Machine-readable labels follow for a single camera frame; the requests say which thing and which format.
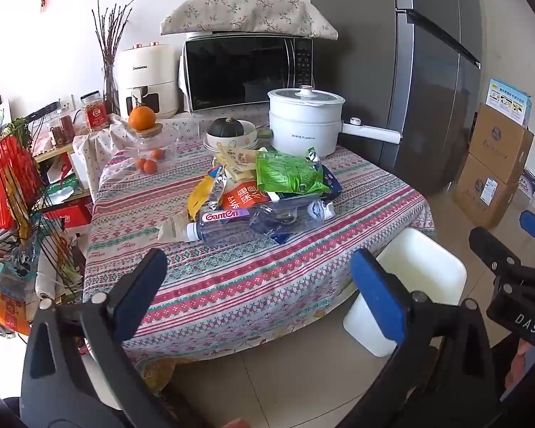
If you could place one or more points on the beige snack packet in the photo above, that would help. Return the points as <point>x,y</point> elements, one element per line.
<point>234,162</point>

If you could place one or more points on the cream air fryer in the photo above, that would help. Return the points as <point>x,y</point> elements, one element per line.
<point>145,76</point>

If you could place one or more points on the grey refrigerator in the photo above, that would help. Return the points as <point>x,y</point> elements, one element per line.
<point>361,53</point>

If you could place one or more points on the green snack packet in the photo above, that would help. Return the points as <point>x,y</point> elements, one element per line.
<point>290,171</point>

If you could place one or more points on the red box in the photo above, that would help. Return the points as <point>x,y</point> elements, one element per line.
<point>69,216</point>

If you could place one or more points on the orange snack bag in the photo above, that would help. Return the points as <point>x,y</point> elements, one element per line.
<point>11,314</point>

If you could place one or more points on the orange red snack packet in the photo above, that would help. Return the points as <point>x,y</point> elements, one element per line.
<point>243,197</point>

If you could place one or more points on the white wrapper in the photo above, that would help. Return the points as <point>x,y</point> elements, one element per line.
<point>321,210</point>

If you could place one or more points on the white electric cooking pot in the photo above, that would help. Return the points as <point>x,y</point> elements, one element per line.
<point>303,129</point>

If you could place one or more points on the black microwave oven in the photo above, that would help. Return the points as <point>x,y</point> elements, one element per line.
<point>240,71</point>

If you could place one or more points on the blue carton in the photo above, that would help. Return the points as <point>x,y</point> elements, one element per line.
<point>333,185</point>

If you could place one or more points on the person's left hand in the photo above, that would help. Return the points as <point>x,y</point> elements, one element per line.
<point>238,423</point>

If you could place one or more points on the white ceramic bowl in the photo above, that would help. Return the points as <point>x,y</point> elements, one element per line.
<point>212,142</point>
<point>214,148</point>

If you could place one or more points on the cardboard box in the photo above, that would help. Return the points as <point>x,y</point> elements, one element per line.
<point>499,142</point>
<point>477,196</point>

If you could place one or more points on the small dark box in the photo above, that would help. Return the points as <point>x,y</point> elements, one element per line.
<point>528,183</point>

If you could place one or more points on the blue and white box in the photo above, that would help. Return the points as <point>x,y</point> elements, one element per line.
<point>508,100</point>

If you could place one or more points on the person's right hand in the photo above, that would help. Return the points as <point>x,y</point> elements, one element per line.
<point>520,361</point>

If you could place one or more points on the silver foil wrapper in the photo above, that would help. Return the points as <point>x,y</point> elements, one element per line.
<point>216,187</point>

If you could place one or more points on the dark green pumpkin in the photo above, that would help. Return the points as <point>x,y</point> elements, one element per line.
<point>225,127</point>

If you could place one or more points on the black power strip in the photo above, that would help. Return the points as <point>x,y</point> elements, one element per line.
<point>42,110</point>

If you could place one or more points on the red label jar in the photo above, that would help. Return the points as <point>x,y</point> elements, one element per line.
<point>94,113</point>

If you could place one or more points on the clear jar with red contents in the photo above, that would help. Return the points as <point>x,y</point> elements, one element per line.
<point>62,131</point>

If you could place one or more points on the large orange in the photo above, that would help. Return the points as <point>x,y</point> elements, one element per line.
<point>141,118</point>

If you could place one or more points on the glass jar with wooden lid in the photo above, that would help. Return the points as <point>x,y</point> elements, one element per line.
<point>167,142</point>

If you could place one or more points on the glass vase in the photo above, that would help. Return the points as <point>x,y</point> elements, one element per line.
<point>110,93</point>

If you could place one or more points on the vase of dry twigs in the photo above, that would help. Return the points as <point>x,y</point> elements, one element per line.
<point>111,31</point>

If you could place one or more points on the red hanging packets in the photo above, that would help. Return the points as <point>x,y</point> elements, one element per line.
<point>15,178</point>

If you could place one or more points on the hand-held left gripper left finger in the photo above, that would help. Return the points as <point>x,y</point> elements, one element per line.
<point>139,285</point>

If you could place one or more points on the green and white bag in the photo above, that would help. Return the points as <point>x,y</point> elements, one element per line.
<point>60,187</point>

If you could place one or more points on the beige floral cover cloth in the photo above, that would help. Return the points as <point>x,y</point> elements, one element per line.
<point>249,13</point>

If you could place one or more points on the yellow snack packet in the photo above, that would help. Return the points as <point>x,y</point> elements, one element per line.
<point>198,196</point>

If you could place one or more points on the striped patterned tablecloth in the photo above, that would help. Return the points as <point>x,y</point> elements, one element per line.
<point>249,285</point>

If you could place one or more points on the white cherry print cloth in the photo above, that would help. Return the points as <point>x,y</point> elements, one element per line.
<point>187,129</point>

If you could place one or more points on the clear plastic bottle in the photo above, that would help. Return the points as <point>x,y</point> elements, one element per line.
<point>232,228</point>

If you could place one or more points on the wooden side shelf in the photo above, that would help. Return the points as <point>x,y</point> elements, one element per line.
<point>53,154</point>

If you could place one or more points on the small orange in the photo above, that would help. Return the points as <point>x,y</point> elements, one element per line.
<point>155,154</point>
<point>149,167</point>
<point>140,163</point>

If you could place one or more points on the white paper roll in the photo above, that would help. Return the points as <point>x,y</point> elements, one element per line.
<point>45,287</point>

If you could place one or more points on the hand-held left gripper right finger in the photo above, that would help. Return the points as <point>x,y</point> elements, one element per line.
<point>376,296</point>

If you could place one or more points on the white plastic bin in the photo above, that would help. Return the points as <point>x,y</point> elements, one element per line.
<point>421,267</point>

